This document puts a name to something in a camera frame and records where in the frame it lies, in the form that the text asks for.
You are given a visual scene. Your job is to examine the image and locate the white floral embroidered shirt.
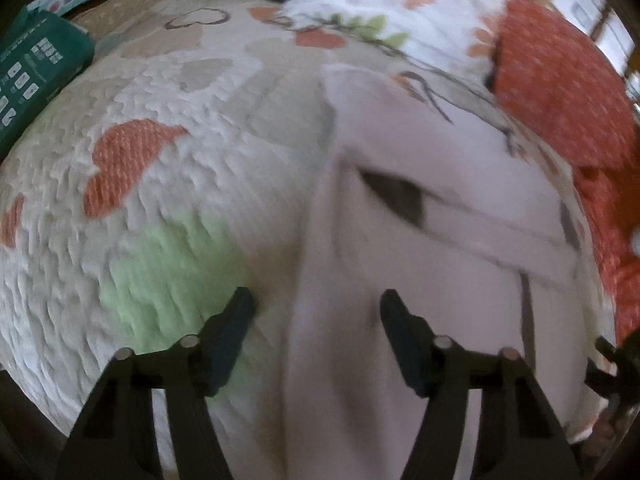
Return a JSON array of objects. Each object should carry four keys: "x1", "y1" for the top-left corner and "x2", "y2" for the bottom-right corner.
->
[{"x1": 284, "y1": 64, "x2": 602, "y2": 479}]

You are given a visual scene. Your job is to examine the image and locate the quilted patchwork bedspread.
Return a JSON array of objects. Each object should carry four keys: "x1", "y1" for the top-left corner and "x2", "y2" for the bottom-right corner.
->
[{"x1": 0, "y1": 0, "x2": 616, "y2": 441}]

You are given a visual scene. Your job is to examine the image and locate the orange floral fabric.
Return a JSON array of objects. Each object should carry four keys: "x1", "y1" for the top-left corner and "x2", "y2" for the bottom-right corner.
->
[{"x1": 494, "y1": 0, "x2": 639, "y2": 340}]

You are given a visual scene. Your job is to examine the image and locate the green cardboard box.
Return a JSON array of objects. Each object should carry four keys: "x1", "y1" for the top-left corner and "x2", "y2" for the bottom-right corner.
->
[{"x1": 1, "y1": 10, "x2": 96, "y2": 157}]

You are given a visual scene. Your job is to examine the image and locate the brass bed frame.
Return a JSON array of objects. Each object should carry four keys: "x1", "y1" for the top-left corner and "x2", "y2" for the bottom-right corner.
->
[{"x1": 546, "y1": 0, "x2": 639, "y2": 87}]

